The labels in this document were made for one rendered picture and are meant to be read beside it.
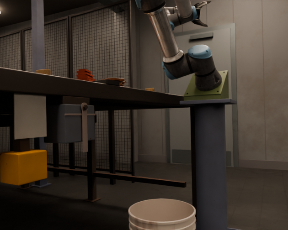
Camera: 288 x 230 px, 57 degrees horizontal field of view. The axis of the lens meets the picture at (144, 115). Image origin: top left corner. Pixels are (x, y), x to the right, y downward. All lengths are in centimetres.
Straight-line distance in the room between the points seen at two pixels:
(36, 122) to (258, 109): 368
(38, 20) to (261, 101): 316
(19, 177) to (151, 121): 396
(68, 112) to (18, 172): 23
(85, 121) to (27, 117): 19
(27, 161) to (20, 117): 12
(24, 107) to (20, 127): 5
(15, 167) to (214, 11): 413
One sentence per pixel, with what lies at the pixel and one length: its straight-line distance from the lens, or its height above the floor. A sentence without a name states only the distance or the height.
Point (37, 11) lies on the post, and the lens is 353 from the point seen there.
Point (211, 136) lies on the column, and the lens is 149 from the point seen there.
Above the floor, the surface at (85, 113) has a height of 80.
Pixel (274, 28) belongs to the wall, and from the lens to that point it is 435.
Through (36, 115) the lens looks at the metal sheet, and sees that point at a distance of 79.
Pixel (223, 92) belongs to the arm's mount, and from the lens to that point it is 152.
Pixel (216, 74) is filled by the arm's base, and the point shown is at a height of 101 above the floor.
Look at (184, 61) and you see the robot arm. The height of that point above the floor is 107.
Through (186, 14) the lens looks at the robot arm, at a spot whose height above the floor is 135.
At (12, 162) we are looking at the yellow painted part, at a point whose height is 68.
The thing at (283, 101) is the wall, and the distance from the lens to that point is 419.
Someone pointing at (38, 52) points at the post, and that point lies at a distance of 339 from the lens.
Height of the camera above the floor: 79
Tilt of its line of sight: level
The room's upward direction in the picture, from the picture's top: 1 degrees counter-clockwise
